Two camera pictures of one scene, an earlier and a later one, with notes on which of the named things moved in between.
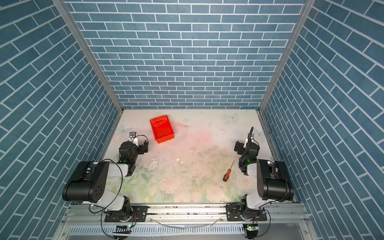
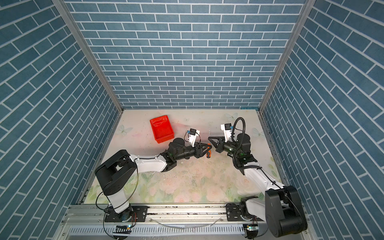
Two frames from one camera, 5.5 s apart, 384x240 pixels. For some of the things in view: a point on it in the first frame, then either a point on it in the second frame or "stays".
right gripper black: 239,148 -> 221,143
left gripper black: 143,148 -> 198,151
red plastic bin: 162,128 stays
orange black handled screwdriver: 225,176 -> 208,155
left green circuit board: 122,229 stays
